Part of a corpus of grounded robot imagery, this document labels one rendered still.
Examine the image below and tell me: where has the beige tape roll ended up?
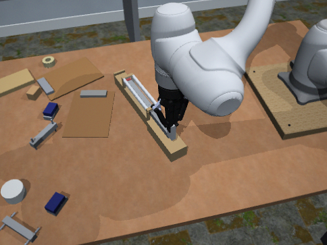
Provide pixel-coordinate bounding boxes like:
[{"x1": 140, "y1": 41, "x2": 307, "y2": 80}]
[{"x1": 42, "y1": 56, "x2": 55, "y2": 68}]

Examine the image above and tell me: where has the dark blue rectangular block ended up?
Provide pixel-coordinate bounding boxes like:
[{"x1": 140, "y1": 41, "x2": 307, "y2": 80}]
[
  {"x1": 43, "y1": 102, "x2": 59, "y2": 121},
  {"x1": 45, "y1": 192, "x2": 68, "y2": 216}
]

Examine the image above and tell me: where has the grey cylinder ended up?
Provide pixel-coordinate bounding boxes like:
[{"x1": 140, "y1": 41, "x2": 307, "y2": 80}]
[{"x1": 1, "y1": 180, "x2": 27, "y2": 205}]

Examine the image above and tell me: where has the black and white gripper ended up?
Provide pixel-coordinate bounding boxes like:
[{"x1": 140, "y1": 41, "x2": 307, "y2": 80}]
[{"x1": 151, "y1": 85, "x2": 189, "y2": 140}]

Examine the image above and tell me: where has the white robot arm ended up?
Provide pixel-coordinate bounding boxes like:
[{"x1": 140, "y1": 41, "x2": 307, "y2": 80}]
[{"x1": 151, "y1": 0, "x2": 327, "y2": 117}]

